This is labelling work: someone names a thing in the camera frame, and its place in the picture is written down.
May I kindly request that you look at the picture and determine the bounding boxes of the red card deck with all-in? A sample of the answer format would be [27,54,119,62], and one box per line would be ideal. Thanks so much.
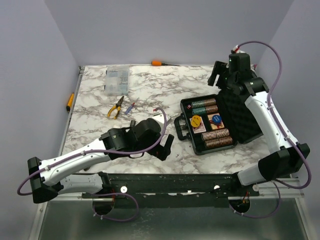
[191,117,207,134]

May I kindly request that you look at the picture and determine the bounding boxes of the orange handle screwdriver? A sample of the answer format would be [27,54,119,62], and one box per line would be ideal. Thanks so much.
[151,60,179,67]

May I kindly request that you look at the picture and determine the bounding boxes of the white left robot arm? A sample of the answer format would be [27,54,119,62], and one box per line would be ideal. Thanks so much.
[27,118,174,204]

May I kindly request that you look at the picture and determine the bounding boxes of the blue small screwdriver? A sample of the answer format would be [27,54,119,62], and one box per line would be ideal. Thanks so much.
[124,102,136,115]

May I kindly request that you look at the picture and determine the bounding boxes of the green chip roll lower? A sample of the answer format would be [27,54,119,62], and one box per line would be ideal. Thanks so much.
[192,107,207,115]

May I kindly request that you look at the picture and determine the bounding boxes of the yellow handle pliers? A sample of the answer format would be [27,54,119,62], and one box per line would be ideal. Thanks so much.
[107,95,125,120]

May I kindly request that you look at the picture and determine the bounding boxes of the tan 10 chip roll in case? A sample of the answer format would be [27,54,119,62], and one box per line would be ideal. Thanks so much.
[215,128,230,138]

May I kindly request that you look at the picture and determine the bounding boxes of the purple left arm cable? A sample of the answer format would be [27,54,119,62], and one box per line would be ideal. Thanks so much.
[16,107,168,222]

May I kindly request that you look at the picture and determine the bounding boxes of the green chip roll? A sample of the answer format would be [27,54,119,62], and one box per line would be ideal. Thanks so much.
[192,107,207,115]
[191,100,205,109]

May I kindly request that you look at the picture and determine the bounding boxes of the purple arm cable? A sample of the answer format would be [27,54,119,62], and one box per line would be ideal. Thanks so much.
[16,107,168,222]
[228,40,312,219]

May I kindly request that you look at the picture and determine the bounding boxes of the blue small blind button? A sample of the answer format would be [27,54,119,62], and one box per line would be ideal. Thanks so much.
[211,114,222,125]

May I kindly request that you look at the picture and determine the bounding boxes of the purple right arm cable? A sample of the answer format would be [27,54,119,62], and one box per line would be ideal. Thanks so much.
[228,40,312,219]

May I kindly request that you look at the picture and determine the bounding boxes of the black poker set case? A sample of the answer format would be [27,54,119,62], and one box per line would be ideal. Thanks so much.
[174,89,263,155]

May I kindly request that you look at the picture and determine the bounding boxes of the clear plastic organizer box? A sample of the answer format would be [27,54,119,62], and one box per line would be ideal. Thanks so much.
[104,65,130,96]

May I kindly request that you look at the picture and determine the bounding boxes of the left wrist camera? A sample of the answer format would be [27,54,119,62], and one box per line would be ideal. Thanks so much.
[152,109,171,128]

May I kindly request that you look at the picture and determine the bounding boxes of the brown chip roll in case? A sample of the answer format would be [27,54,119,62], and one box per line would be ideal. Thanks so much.
[204,98,217,107]
[205,105,219,114]

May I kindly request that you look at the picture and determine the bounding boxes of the green chip roll upper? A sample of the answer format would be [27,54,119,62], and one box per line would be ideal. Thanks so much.
[191,100,205,109]

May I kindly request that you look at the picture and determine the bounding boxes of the brown 100 chip roll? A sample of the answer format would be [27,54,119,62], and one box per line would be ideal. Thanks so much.
[204,139,221,149]
[218,136,233,146]

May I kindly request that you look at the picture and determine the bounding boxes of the yellow utility knife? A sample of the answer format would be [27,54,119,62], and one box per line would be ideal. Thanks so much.
[65,92,75,113]

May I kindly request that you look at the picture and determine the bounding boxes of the brown chip roll lower in case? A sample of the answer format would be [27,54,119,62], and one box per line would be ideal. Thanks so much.
[205,105,219,114]

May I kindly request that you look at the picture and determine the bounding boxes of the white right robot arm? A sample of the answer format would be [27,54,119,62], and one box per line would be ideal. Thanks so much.
[208,53,310,196]

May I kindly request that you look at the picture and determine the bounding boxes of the brown chip roll upper in case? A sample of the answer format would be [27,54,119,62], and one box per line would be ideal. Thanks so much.
[204,98,217,107]

